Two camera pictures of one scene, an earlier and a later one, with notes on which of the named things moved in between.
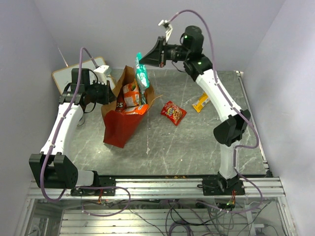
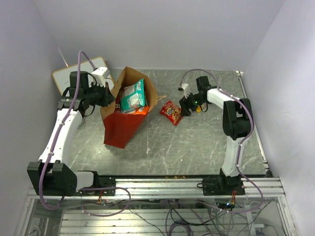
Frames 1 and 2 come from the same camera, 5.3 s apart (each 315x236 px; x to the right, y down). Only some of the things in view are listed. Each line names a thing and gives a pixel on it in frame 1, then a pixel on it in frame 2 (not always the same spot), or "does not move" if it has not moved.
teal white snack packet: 142,76 → 134,97
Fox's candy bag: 138,109 does not move
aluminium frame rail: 257,188 does not move
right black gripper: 155,57 → 185,105
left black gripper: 109,95 does not move
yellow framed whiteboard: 63,77 does not move
